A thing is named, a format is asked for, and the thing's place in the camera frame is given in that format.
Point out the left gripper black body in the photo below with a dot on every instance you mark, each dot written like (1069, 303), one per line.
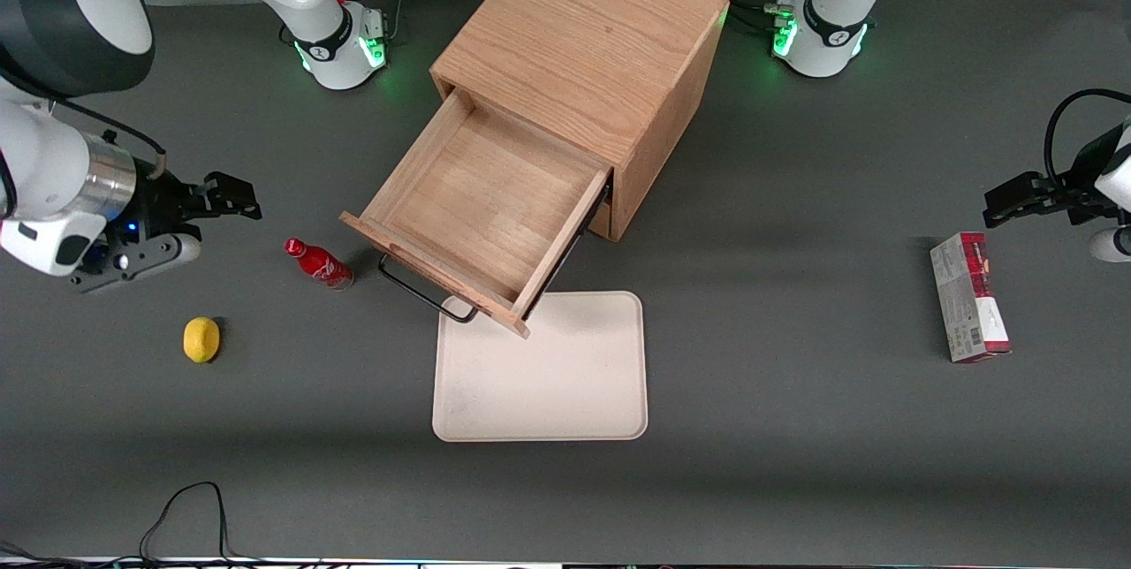
(1074, 192)

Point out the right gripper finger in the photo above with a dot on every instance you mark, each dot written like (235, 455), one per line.
(231, 208)
(231, 186)

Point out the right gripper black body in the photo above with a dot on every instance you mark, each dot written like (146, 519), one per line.
(163, 203)

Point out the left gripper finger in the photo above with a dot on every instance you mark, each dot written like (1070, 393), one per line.
(1036, 187)
(1012, 202)

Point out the wooden drawer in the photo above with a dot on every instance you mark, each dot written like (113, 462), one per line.
(477, 198)
(604, 220)

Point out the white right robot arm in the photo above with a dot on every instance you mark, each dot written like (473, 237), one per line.
(53, 163)

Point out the wooden two-drawer cabinet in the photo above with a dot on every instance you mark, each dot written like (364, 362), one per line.
(583, 30)

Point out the red cola bottle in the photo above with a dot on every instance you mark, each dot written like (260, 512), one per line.
(320, 266)

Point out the grey and red carton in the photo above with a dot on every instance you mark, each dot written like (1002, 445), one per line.
(967, 304)

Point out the yellow lemon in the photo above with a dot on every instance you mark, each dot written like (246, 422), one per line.
(201, 340)

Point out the beige rectangular tray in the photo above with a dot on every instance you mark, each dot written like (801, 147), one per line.
(539, 375)

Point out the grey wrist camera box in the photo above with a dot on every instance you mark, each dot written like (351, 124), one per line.
(150, 255)
(1112, 244)

